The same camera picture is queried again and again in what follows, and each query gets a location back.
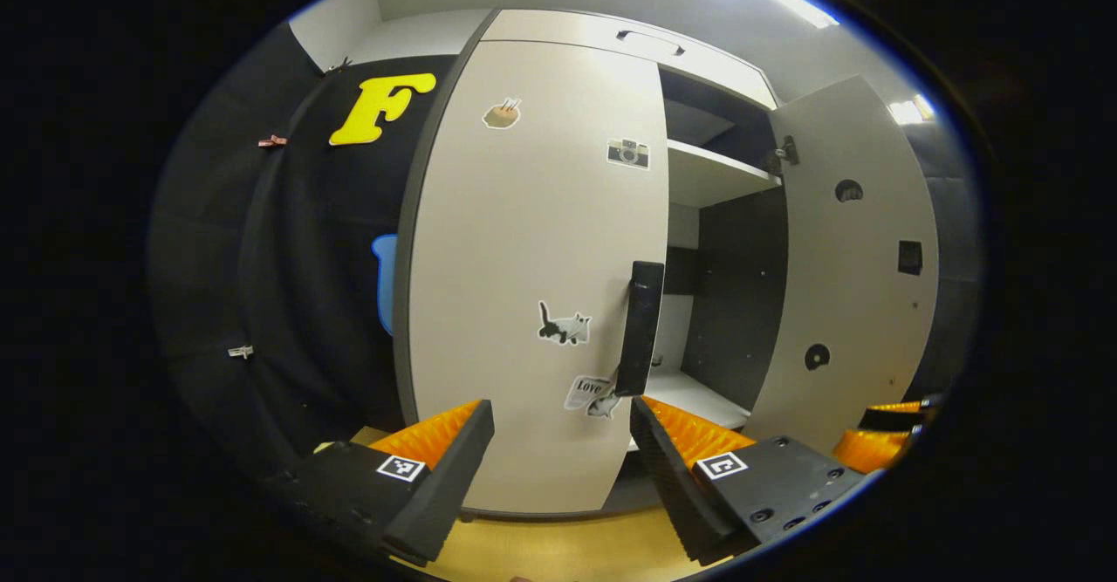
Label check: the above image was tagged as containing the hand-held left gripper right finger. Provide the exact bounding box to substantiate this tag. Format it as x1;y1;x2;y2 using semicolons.
628;395;882;565

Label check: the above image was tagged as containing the beige double-door shoe cabinet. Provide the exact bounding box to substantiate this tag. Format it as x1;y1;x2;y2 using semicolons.
393;8;791;522

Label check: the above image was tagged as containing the beige cabinet drawer front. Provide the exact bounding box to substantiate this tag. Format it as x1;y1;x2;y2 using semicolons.
480;9;779;112

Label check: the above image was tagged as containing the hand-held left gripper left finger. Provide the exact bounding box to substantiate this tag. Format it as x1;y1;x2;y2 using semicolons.
262;399;496;567

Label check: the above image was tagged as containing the white cabinet shelf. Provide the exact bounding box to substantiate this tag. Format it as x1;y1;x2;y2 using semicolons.
628;364;751;452
668;139;782;209

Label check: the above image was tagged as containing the beige shoe cabinet door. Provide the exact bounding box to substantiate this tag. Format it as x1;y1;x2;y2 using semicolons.
746;74;941;456
408;39;670;515

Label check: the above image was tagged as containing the black backdrop cloth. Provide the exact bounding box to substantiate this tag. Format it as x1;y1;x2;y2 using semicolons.
148;24;983;478

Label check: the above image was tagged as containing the small ceiling light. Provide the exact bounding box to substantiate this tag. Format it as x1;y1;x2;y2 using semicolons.
888;93;935;126

